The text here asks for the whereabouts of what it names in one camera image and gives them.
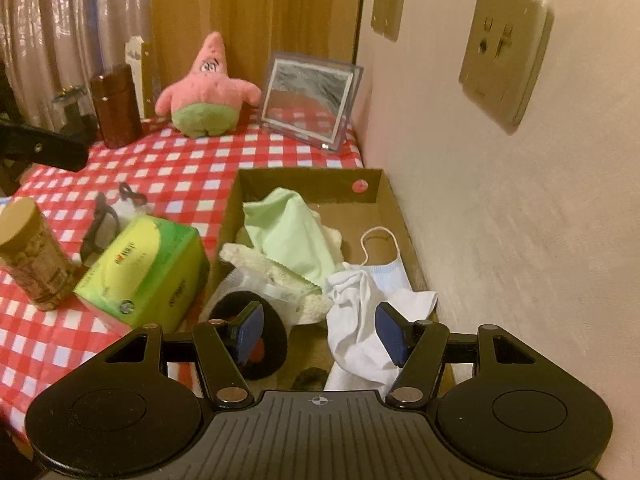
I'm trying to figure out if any black red fabric ring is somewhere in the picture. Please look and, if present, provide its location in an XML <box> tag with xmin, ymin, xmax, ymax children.
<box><xmin>206</xmin><ymin>292</ymin><xmax>289</xmax><ymax>380</ymax></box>

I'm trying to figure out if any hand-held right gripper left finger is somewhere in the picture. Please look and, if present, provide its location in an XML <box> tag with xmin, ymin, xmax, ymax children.
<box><xmin>100</xmin><ymin>301</ymin><xmax>265</xmax><ymax>407</ymax></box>

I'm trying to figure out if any black fabric band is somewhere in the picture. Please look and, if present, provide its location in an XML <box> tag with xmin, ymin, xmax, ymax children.
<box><xmin>79</xmin><ymin>191</ymin><xmax>122</xmax><ymax>267</ymax></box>

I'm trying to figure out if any pink starfish plush toy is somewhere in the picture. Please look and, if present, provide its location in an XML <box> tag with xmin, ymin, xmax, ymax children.
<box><xmin>155</xmin><ymin>31</ymin><xmax>263</xmax><ymax>138</ymax></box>

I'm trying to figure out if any cardboard box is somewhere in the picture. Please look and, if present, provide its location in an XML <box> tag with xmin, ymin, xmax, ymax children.
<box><xmin>200</xmin><ymin>167</ymin><xmax>456</xmax><ymax>396</ymax></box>

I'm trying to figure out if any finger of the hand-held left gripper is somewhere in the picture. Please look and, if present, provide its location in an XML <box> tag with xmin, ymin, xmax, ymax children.
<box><xmin>0</xmin><ymin>121</ymin><xmax>90</xmax><ymax>172</ymax></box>

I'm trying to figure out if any beige towel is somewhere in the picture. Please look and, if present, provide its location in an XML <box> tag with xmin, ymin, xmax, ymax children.
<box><xmin>220</xmin><ymin>225</ymin><xmax>346</xmax><ymax>326</ymax></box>

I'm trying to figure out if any blue face mask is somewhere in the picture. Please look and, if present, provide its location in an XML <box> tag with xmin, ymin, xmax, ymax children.
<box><xmin>360</xmin><ymin>226</ymin><xmax>413</xmax><ymax>293</ymax></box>

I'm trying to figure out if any white wooden chair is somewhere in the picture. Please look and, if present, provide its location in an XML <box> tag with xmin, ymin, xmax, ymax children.
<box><xmin>125</xmin><ymin>35</ymin><xmax>156</xmax><ymax>121</ymax></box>

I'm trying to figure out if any green tissue pack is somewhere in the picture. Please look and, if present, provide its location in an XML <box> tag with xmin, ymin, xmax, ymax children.
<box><xmin>74</xmin><ymin>215</ymin><xmax>211</xmax><ymax>336</ymax></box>

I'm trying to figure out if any clear plastic bag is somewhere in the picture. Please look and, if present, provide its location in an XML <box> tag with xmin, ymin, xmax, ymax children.
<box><xmin>205</xmin><ymin>265</ymin><xmax>301</xmax><ymax>326</ymax></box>

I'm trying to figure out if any beige patterned curtain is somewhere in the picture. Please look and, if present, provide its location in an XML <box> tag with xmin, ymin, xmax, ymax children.
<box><xmin>0</xmin><ymin>0</ymin><xmax>156</xmax><ymax>126</ymax></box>

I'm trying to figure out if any white sock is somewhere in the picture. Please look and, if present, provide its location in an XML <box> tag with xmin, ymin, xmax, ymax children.
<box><xmin>324</xmin><ymin>269</ymin><xmax>440</xmax><ymax>392</ymax></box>

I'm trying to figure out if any red checked tablecloth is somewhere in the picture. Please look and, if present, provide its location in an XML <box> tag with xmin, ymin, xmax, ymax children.
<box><xmin>0</xmin><ymin>110</ymin><xmax>363</xmax><ymax>436</ymax></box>

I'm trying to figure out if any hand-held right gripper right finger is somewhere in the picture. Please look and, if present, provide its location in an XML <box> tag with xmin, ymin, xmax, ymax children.
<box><xmin>375</xmin><ymin>302</ymin><xmax>537</xmax><ymax>407</ymax></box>

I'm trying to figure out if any brown cylindrical canister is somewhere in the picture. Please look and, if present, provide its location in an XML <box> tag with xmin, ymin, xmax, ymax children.
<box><xmin>90</xmin><ymin>65</ymin><xmax>144</xmax><ymax>149</ymax></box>

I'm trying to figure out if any clear picture frame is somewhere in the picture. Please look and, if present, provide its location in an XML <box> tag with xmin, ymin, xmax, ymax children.
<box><xmin>259</xmin><ymin>51</ymin><xmax>365</xmax><ymax>153</ymax></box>

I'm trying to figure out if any plastic snack jar gold lid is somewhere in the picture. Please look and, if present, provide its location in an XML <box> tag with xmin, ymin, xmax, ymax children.
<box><xmin>0</xmin><ymin>197</ymin><xmax>81</xmax><ymax>312</ymax></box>

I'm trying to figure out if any large beige wall socket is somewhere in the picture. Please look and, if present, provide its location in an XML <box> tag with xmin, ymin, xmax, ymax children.
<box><xmin>459</xmin><ymin>0</ymin><xmax>555</xmax><ymax>136</ymax></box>

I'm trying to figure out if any light green cloth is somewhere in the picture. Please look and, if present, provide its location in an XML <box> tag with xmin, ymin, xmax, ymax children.
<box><xmin>242</xmin><ymin>187</ymin><xmax>346</xmax><ymax>288</ymax></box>

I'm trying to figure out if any wall light switch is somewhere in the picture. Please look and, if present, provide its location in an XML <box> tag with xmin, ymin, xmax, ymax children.
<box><xmin>382</xmin><ymin>0</ymin><xmax>406</xmax><ymax>43</ymax></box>

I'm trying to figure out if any wooden door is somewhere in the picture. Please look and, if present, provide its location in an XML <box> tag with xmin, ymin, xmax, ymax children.
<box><xmin>150</xmin><ymin>0</ymin><xmax>368</xmax><ymax>111</ymax></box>

